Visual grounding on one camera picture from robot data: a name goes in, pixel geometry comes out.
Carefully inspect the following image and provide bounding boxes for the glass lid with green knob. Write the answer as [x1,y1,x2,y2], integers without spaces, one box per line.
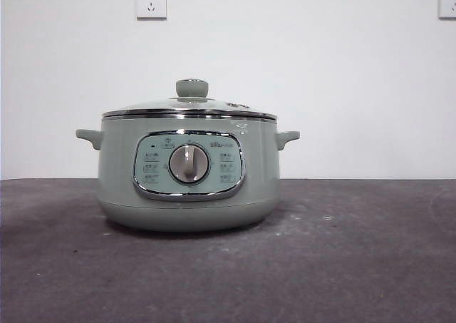
[100,78,278,122]

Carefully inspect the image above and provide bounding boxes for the sage green electric cooking pot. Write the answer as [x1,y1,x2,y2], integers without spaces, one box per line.
[75,117,301,233]

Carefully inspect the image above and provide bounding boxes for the white wall socket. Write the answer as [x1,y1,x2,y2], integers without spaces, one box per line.
[135,0,167,21]
[438,0,456,20]

